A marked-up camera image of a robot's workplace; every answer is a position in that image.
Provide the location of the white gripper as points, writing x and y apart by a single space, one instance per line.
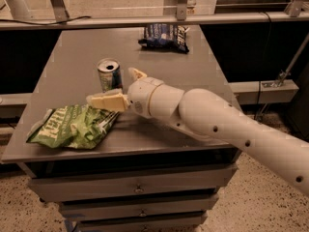
140 96

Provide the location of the redbull can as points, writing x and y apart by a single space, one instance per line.
109 73

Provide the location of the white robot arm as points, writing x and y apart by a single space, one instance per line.
202 114

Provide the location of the blue chip bag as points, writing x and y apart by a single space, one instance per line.
165 36

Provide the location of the green jalapeno chip bag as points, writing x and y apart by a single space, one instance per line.
72 126

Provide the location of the grey drawer cabinet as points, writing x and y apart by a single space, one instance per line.
134 143

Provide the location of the top drawer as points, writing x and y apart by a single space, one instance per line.
133 182

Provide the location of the drawer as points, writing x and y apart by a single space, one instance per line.
143 224
133 182
139 206

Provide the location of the middle drawer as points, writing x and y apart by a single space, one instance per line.
139 206

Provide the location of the white pipe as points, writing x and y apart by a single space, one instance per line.
18 9

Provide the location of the bottom drawer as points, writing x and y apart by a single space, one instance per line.
143 224

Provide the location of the metal railing bar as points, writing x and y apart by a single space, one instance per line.
85 22

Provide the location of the metal bracket left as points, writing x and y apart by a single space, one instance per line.
60 11

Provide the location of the metal bracket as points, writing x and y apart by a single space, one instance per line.
181 9
294 8
60 11

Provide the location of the metal bracket centre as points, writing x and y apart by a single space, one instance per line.
181 9

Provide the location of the metal bracket right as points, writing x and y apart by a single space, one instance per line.
294 8

